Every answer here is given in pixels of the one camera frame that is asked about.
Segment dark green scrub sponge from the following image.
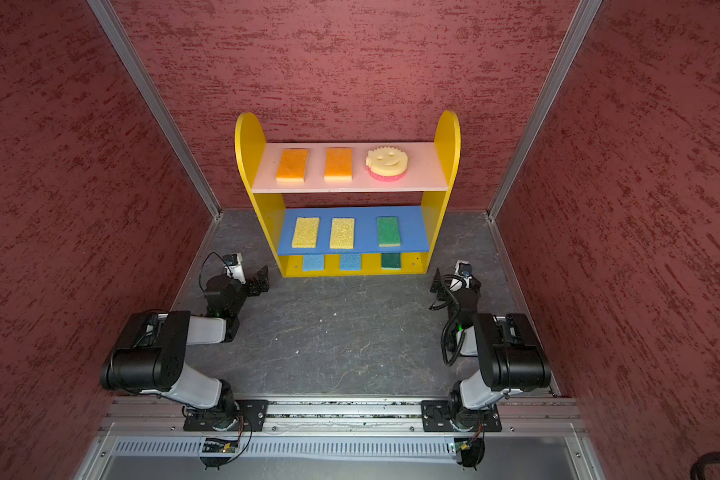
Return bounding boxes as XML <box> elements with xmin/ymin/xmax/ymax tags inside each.
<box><xmin>381</xmin><ymin>252</ymin><xmax>402</xmax><ymax>270</ymax></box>

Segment blue sponge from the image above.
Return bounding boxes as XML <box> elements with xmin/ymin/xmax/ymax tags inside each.
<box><xmin>339</xmin><ymin>254</ymin><xmax>362</xmax><ymax>272</ymax></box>
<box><xmin>302</xmin><ymin>254</ymin><xmax>325</xmax><ymax>272</ymax></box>

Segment light green sponge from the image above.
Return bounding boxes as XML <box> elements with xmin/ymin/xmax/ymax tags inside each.
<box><xmin>377</xmin><ymin>216</ymin><xmax>402</xmax><ymax>248</ymax></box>

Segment orange sponge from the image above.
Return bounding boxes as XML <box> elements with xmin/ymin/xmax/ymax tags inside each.
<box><xmin>323</xmin><ymin>147</ymin><xmax>353</xmax><ymax>182</ymax></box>
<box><xmin>275</xmin><ymin>149</ymin><xmax>309</xmax><ymax>183</ymax></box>

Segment yellow smiley face sponge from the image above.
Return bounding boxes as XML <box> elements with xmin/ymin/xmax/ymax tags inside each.
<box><xmin>365</xmin><ymin>147</ymin><xmax>409</xmax><ymax>182</ymax></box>

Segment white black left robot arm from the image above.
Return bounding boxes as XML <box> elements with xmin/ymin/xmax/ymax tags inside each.
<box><xmin>99</xmin><ymin>266</ymin><xmax>270</xmax><ymax>431</ymax></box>

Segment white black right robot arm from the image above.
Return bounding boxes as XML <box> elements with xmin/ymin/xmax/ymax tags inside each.
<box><xmin>423</xmin><ymin>263</ymin><xmax>552</xmax><ymax>432</ymax></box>

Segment yellow shelf pink blue boards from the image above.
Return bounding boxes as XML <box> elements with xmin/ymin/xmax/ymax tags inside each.
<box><xmin>235</xmin><ymin>111</ymin><xmax>462</xmax><ymax>278</ymax></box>

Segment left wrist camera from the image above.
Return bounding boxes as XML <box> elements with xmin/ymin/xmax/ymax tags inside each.
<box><xmin>222</xmin><ymin>253</ymin><xmax>246</xmax><ymax>284</ymax></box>

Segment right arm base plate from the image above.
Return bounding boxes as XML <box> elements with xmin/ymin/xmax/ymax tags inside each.
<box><xmin>421</xmin><ymin>400</ymin><xmax>502</xmax><ymax>434</ymax></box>

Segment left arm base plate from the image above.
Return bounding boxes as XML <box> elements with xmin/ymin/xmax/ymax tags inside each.
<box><xmin>183</xmin><ymin>399</ymin><xmax>270</xmax><ymax>433</ymax></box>

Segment aluminium rail frame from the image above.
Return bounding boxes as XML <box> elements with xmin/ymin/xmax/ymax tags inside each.
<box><xmin>76</xmin><ymin>396</ymin><xmax>605</xmax><ymax>479</ymax></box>

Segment black corrugated cable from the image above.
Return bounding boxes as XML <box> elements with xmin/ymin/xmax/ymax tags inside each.
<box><xmin>689</xmin><ymin>451</ymin><xmax>720</xmax><ymax>480</ymax></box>

